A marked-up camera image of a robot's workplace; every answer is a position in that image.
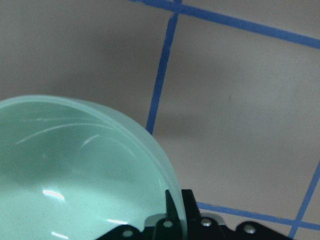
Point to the green bowl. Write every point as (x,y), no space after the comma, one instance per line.
(73,170)

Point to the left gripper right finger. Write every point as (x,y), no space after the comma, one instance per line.
(208,228)

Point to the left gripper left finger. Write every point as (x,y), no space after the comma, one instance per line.
(162,226)

